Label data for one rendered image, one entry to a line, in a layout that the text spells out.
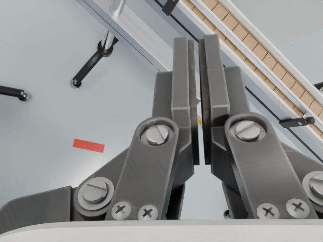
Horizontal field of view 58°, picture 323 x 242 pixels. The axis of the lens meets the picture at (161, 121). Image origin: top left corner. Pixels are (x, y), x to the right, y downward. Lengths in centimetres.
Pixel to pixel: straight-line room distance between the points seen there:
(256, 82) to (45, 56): 117
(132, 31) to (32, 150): 81
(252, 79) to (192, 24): 22
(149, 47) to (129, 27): 11
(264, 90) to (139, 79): 98
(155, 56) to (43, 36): 76
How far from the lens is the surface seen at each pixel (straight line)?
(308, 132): 91
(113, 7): 113
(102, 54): 155
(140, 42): 114
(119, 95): 164
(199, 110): 116
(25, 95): 163
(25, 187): 162
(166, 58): 115
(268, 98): 85
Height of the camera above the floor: 159
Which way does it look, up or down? 73 degrees down
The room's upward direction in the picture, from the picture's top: 70 degrees clockwise
